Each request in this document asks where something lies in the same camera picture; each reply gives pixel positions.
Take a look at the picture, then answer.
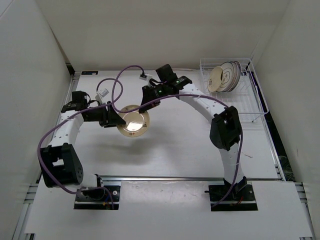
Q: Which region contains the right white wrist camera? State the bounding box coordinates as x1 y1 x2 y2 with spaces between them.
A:
139 72 153 81

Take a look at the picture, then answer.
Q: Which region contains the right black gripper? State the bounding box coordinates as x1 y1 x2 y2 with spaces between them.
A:
139 82 169 113

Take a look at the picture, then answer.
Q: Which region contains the beige floral small plate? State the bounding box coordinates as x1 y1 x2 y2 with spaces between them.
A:
117 104 150 138

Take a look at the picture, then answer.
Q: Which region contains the orange sunburst plate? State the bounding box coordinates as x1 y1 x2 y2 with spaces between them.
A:
228 61 238 92

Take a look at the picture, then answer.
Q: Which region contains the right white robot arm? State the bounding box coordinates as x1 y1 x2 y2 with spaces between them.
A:
139 64 247 200

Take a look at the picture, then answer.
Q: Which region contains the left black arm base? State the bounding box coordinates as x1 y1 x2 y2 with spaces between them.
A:
73 185 121 211

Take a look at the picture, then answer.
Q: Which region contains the white wire dish rack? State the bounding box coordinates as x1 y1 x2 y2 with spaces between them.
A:
199 58 269 123

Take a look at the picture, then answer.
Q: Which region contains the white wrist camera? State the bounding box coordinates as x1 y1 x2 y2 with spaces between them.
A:
95 88 109 102
139 72 153 81

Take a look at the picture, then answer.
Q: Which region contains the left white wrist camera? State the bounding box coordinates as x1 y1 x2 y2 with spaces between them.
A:
95 88 109 102

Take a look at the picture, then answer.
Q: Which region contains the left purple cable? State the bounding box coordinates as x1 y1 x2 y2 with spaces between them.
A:
37 77 125 210

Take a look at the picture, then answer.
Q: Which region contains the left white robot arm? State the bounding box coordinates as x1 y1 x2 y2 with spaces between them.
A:
38 91 126 200

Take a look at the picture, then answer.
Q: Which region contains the white plate purple rim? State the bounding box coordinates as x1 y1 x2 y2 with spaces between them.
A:
216 61 236 92

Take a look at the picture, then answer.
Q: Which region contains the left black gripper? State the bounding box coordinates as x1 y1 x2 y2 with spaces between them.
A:
84 101 126 128

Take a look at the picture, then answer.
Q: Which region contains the green rim white plate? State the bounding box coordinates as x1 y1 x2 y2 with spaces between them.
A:
233 61 242 90

